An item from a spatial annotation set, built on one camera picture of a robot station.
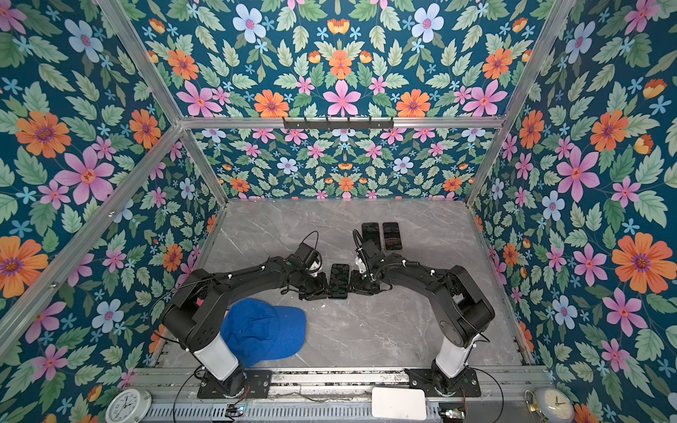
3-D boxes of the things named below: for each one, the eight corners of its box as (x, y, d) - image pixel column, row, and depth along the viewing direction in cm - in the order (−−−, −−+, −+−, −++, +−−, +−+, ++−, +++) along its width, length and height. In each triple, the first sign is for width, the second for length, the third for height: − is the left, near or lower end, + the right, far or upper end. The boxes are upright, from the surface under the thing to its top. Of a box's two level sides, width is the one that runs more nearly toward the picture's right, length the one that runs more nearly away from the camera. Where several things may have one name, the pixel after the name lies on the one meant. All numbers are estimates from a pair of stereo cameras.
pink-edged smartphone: (385, 253, 105) (386, 245, 101) (382, 225, 114) (383, 217, 110) (401, 253, 105) (403, 245, 101) (397, 225, 114) (399, 217, 110)
